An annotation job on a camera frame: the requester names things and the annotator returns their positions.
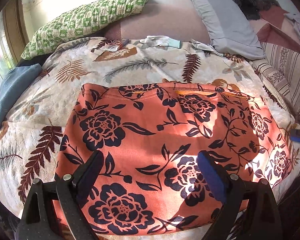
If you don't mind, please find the green checkered pillow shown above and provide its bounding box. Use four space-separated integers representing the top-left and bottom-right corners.
21 0 148 60

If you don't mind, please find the black furry cushion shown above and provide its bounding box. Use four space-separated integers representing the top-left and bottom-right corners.
233 0 280 20

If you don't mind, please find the leaf-print bed blanket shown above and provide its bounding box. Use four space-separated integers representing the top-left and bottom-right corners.
0 37 300 239

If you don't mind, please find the small grey cloth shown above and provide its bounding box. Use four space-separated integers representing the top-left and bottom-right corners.
190 39 224 57

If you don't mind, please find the small red blue packet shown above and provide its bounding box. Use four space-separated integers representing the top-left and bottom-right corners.
102 39 129 52

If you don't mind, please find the white glove with teal cuff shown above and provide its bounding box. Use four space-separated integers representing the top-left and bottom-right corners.
140 35 181 49

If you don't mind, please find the maroon pink bedcover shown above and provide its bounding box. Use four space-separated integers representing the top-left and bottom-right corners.
249 5 300 53

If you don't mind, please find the orange floral blouse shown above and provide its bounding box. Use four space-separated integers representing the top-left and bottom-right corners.
56 83 292 236

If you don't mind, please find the blue folded towel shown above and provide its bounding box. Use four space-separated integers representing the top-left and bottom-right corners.
0 64 42 129

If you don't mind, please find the grey pillow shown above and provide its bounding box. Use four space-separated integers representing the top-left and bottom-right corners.
191 0 264 60

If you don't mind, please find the striped floral quilt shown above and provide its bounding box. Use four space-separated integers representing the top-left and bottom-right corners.
251 42 300 123

